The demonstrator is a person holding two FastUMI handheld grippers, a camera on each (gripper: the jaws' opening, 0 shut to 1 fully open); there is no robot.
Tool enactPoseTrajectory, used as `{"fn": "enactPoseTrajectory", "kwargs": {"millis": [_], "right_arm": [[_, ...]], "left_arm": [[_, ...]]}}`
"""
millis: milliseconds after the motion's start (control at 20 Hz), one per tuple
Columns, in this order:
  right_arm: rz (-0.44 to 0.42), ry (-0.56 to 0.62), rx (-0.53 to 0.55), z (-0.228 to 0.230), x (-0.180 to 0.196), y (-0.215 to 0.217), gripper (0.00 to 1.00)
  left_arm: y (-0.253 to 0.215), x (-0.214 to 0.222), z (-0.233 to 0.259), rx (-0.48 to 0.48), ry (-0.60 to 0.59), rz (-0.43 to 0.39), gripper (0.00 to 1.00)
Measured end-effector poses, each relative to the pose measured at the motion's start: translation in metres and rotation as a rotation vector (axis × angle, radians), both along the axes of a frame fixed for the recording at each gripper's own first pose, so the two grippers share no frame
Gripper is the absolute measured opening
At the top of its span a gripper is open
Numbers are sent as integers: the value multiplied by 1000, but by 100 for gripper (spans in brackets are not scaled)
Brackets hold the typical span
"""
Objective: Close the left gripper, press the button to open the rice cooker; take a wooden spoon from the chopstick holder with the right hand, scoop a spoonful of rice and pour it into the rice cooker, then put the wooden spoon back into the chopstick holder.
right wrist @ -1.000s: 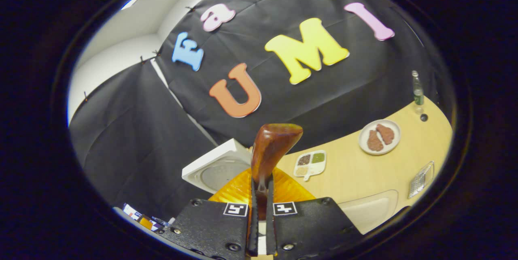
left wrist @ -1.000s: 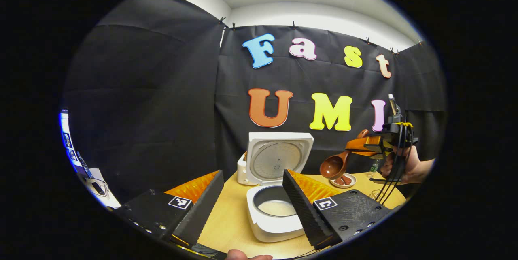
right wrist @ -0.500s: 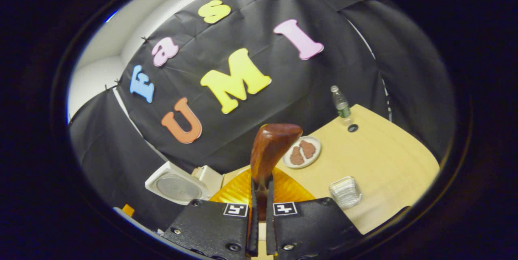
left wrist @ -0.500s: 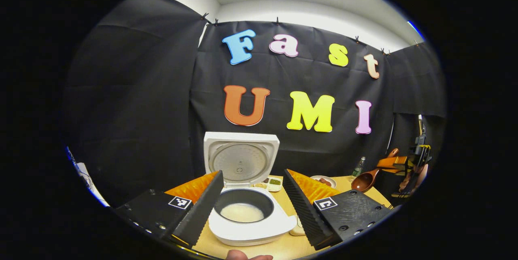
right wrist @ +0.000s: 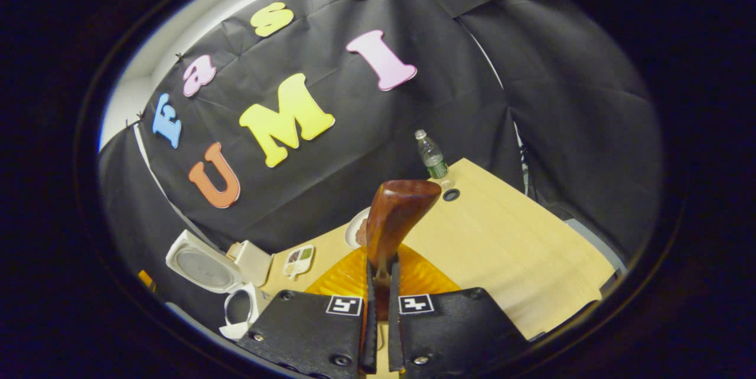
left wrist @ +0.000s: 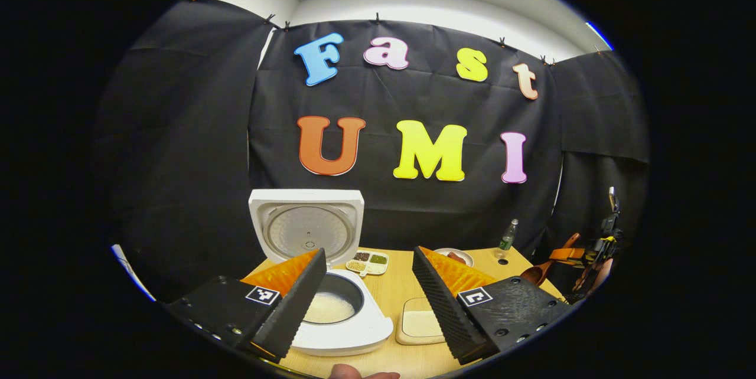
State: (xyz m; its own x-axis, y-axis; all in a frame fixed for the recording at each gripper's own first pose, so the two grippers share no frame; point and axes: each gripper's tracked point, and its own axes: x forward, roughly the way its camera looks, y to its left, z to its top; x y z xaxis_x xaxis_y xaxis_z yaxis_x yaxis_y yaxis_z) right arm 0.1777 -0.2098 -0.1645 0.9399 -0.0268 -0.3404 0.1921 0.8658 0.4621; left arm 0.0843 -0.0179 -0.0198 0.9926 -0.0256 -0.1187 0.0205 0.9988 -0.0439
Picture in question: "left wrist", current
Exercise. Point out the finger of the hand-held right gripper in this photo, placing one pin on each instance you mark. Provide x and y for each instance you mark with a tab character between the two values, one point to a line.
568	254

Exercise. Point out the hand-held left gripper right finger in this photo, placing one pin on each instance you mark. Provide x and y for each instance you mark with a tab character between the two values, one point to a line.
449	314

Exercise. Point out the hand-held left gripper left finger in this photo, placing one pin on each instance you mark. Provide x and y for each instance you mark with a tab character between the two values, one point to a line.
292	314

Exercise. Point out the brown wooden spoon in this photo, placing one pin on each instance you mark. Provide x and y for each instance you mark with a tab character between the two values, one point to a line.
534	275

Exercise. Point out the white rice cooker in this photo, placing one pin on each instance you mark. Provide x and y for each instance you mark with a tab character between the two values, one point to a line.
354	340

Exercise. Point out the brown meat piece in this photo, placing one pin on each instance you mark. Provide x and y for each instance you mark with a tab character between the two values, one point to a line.
455	257

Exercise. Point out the white round plate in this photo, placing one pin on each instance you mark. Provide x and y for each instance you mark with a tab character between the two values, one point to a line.
466	256

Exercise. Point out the clear plastic water bottle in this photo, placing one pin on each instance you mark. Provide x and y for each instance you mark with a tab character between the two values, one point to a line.
506	242

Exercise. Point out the white divided grain dish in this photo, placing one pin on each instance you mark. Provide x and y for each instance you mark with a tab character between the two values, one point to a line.
366	265

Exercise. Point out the white side table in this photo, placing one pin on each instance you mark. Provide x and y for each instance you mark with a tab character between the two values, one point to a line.
133	275

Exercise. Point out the black backdrop cloth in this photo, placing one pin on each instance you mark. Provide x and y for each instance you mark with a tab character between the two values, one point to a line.
195	131

